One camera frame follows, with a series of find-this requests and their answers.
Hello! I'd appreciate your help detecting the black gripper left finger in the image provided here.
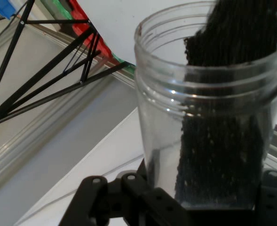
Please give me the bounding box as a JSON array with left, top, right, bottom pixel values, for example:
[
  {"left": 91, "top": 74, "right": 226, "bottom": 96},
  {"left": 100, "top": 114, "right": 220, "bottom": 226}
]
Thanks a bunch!
[{"left": 58, "top": 160, "right": 189, "bottom": 226}]

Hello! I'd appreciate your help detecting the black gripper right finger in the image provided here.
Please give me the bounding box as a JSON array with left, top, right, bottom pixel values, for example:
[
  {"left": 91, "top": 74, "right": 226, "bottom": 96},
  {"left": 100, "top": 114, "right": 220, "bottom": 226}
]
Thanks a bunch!
[{"left": 253, "top": 169, "right": 277, "bottom": 226}]

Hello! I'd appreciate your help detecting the clear plastic jar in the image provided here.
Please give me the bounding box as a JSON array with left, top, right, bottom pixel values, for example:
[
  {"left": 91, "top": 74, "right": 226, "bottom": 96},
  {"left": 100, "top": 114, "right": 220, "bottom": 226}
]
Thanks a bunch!
[{"left": 134, "top": 0, "right": 277, "bottom": 210}]

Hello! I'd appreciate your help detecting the black tripod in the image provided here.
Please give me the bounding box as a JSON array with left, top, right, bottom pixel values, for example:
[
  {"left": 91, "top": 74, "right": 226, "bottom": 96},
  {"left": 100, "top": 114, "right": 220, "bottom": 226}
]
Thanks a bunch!
[{"left": 0, "top": 0, "right": 136, "bottom": 130}]

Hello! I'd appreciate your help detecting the aluminium wall rail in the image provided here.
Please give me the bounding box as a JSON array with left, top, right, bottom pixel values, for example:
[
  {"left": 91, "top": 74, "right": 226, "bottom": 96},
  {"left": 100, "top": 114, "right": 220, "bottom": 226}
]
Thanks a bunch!
[{"left": 0, "top": 23, "right": 139, "bottom": 196}]

